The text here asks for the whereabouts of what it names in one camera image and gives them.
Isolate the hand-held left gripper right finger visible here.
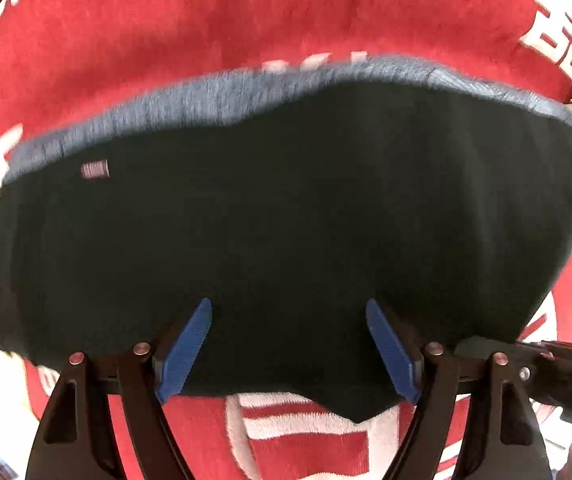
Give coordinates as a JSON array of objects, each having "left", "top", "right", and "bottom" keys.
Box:
[{"left": 365, "top": 297, "right": 549, "bottom": 480}]

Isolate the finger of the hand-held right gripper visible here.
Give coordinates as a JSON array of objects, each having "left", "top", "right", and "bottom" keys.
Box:
[{"left": 516, "top": 340, "right": 572, "bottom": 427}]

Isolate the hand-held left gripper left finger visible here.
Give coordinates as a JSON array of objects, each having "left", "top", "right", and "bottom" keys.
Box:
[{"left": 24, "top": 297, "right": 213, "bottom": 480}]

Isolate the black pants blue patterned waistband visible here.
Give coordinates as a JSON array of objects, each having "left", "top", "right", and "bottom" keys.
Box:
[{"left": 0, "top": 54, "right": 572, "bottom": 422}]

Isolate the red printed blanket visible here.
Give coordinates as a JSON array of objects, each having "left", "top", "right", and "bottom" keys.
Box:
[{"left": 0, "top": 0, "right": 572, "bottom": 480}]

